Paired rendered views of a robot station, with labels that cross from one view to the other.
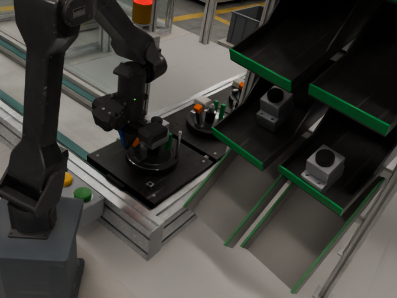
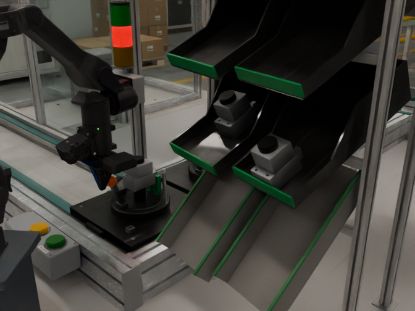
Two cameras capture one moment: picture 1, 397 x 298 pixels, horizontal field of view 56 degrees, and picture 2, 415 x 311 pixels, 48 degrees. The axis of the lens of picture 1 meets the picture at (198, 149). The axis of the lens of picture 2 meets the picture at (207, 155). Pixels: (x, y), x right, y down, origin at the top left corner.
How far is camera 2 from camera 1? 30 cm
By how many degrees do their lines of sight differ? 17
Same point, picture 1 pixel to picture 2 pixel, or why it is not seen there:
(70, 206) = (25, 237)
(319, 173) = (264, 162)
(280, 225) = (262, 249)
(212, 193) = (191, 226)
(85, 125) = (81, 185)
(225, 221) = (202, 253)
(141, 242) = (117, 291)
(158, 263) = not seen: outside the picture
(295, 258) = (276, 283)
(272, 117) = (228, 122)
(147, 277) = not seen: outside the picture
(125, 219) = (99, 265)
